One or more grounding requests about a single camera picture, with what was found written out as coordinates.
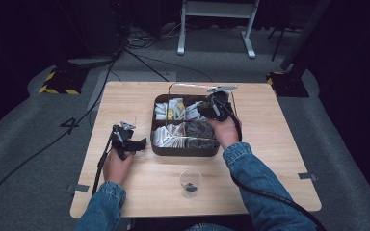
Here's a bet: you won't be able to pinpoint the person's right hand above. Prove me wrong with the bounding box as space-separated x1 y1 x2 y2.
204 115 241 150

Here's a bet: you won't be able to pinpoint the person's denim legs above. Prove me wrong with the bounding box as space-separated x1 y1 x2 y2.
184 222 239 231

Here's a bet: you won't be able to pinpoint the dark slanted stand pole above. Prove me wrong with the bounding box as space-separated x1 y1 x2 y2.
279 0 332 72

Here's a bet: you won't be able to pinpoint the bundle of floor cables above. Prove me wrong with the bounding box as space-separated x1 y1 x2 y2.
124 22 182 50

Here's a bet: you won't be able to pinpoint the pile of white printed packets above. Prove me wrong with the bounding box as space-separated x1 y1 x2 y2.
184 100 207 121

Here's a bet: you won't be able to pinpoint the pile of white brown sticks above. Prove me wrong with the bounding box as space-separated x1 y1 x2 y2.
152 122 188 149

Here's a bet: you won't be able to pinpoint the thin black floor cable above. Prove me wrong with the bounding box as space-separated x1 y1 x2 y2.
124 47 214 83

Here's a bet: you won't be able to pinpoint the pile of dark packets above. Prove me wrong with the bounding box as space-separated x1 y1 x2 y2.
185 119 220 149

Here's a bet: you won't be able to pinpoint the left hand-held gripper black cable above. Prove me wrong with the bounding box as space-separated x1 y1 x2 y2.
91 132 116 197

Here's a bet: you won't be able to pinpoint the dark equipment cabinet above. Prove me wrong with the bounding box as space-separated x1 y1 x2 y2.
75 0 130 56

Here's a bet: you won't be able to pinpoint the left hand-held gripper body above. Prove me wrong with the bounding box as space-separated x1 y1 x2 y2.
110 120 137 162

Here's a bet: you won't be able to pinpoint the long black floor cable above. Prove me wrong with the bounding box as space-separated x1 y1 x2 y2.
0 51 123 222

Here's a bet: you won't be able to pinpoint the clear box lid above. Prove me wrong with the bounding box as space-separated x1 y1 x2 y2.
167 82 239 129

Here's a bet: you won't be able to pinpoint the yellow black striped stand base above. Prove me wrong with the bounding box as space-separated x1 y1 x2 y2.
39 65 90 96
266 70 310 98

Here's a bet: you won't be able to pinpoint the hand-held gripper black cable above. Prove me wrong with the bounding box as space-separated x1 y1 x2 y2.
215 95 328 231
91 132 116 197

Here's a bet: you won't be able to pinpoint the person's left hand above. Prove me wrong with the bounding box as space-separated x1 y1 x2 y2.
102 148 136 186

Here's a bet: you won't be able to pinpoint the grey tape piece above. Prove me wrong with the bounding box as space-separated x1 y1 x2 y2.
66 183 91 193
298 171 318 182

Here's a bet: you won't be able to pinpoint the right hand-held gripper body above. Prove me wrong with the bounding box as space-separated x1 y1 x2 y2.
200 84 239 123

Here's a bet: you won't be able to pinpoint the brown divided box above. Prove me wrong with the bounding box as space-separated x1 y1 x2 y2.
149 93 222 158

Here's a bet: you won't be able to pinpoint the right hand-held gripper black cable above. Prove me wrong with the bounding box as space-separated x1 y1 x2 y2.
215 95 328 231

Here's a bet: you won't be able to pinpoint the clear plastic cup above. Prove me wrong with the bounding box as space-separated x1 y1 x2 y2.
178 169 203 199

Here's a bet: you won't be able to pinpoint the pile of white yellow packets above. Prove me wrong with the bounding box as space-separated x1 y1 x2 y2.
154 97 186 121

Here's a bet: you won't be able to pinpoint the white metal desk frame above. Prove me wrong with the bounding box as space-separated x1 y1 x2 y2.
176 0 261 60

